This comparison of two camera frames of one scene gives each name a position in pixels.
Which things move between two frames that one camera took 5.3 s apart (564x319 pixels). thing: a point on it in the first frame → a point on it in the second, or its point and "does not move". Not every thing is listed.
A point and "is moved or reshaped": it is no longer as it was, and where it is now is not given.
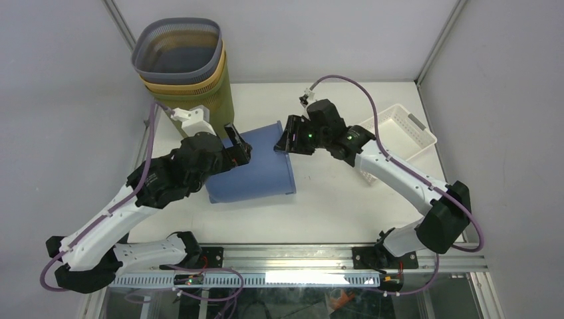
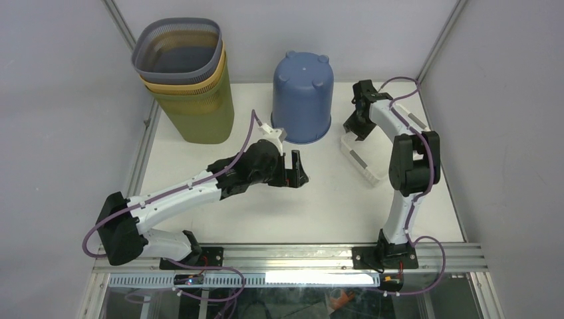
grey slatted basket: [178, 50] does not move
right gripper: [294, 125] → [361, 133]
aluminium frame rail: [316, 260] does not move
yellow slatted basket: [192, 87] does not move
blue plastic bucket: [267, 173] is moved or reshaped
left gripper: [237, 155] → [293, 177]
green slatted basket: [218, 98] does not move
